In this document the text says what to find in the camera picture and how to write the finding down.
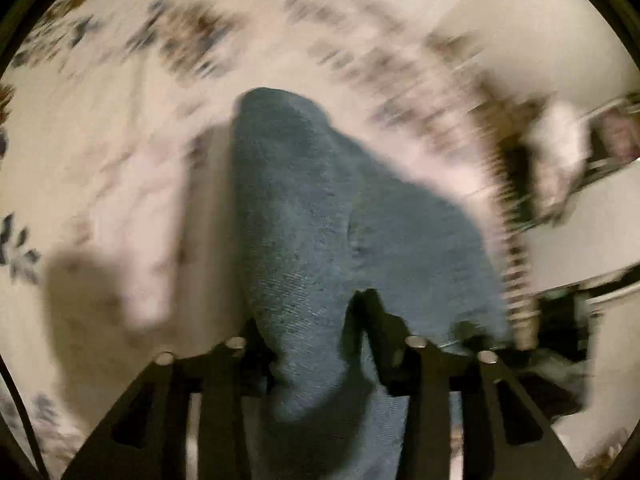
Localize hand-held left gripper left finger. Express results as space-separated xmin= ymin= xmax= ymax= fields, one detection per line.
xmin=62 ymin=319 xmax=274 ymax=480

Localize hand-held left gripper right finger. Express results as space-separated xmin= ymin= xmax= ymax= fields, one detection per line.
xmin=345 ymin=289 xmax=583 ymax=480

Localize blue jeans pants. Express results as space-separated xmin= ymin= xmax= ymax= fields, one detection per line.
xmin=232 ymin=87 xmax=513 ymax=480

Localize white folded pants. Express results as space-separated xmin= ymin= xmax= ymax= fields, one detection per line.
xmin=120 ymin=125 xmax=241 ymax=332

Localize white wardrobe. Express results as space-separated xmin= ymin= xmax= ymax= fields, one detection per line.
xmin=520 ymin=159 xmax=640 ymax=292

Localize white jacket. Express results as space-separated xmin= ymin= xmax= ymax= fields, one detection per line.
xmin=530 ymin=102 xmax=594 ymax=212

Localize metal chair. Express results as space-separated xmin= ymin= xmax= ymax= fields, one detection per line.
xmin=500 ymin=92 xmax=640 ymax=231

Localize floral blanket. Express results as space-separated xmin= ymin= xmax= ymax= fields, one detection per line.
xmin=0 ymin=0 xmax=501 ymax=467

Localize black cable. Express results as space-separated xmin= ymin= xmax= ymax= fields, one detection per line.
xmin=0 ymin=355 xmax=49 ymax=480

